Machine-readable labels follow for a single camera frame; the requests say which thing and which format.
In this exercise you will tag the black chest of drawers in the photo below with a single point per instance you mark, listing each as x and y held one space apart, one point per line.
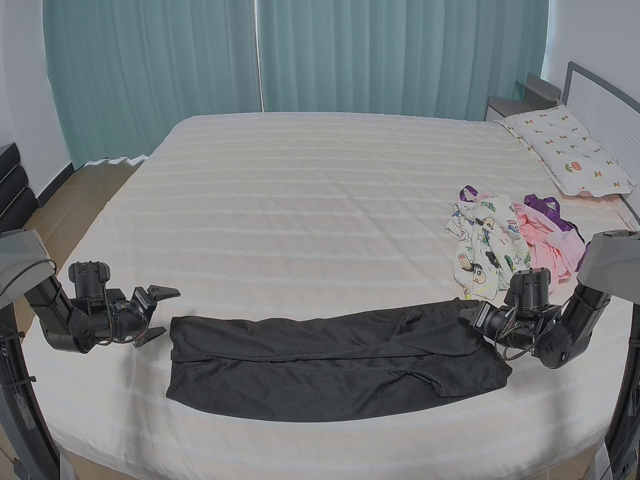
12 193

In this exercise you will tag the grey bedside table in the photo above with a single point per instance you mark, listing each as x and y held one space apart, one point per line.
507 105

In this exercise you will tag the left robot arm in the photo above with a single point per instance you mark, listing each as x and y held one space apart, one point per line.
55 323

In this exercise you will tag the white printed pyjama garment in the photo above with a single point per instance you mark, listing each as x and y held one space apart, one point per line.
485 253

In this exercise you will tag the pink garment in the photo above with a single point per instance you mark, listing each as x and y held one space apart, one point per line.
545 253

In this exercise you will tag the bed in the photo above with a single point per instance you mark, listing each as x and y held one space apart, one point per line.
300 193

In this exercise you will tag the purple garment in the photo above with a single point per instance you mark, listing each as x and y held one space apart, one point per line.
555 208

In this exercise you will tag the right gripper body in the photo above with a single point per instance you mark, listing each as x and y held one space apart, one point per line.
490 323

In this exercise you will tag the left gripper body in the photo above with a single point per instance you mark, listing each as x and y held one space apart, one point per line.
127 320

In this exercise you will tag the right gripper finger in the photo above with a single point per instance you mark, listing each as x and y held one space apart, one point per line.
470 314

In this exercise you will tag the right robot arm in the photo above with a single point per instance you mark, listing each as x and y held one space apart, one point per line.
585 313

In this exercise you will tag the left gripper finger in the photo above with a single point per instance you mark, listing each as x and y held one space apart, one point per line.
162 292
149 337

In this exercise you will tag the white printed pillow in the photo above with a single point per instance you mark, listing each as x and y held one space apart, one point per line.
565 148

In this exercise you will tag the black T-shirt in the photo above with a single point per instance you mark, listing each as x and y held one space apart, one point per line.
300 368

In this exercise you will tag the blue-green curtain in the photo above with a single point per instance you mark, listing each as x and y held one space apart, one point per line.
150 68
400 43

